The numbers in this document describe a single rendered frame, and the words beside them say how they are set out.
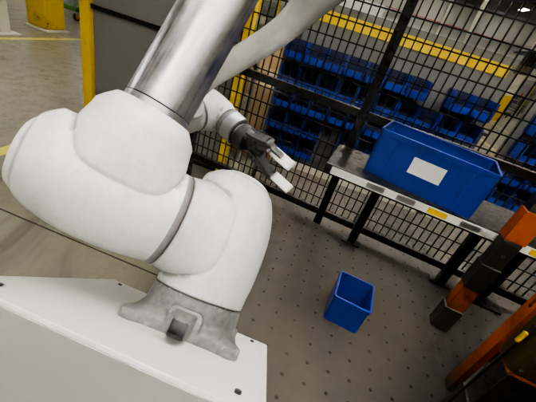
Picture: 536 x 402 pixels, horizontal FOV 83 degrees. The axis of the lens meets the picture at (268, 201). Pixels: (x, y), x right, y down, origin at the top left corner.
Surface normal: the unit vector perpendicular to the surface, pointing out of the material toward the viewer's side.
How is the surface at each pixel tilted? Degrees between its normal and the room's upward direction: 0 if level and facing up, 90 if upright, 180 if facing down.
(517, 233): 90
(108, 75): 90
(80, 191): 68
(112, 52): 90
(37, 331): 90
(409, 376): 0
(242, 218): 47
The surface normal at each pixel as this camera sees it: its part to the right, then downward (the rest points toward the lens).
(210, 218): 0.49, -0.15
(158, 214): 0.56, 0.11
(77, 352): -0.25, 0.45
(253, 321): 0.26, -0.82
